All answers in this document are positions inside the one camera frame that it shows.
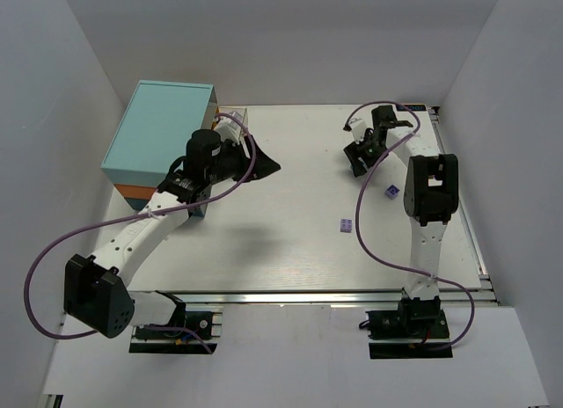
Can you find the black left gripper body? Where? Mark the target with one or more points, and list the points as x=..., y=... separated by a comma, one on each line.
x=245, y=160

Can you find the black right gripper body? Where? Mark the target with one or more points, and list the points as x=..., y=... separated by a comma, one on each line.
x=365, y=152

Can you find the purple lego brick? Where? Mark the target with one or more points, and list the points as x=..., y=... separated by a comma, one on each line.
x=392, y=192

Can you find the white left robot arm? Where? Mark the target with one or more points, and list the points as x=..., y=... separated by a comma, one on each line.
x=96, y=287

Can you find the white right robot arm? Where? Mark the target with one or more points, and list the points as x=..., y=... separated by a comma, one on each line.
x=430, y=198

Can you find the blue label sticker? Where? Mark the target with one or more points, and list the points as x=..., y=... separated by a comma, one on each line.
x=411, y=107

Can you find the teal drawer cabinet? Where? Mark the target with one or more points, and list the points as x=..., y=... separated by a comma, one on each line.
x=158, y=121

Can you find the purple lego plate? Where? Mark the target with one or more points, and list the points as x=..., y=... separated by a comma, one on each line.
x=346, y=225

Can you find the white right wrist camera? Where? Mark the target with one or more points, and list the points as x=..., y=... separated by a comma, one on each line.
x=358, y=127

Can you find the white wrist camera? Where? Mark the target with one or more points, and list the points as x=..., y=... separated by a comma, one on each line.
x=358, y=127
x=231, y=126

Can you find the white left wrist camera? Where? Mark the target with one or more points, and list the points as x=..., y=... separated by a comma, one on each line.
x=231, y=126

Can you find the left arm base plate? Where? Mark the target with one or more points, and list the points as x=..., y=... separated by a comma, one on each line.
x=196, y=332

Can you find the aluminium rail front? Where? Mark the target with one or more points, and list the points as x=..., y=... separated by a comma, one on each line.
x=482, y=296

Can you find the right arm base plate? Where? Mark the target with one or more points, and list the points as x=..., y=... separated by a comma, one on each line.
x=388, y=339

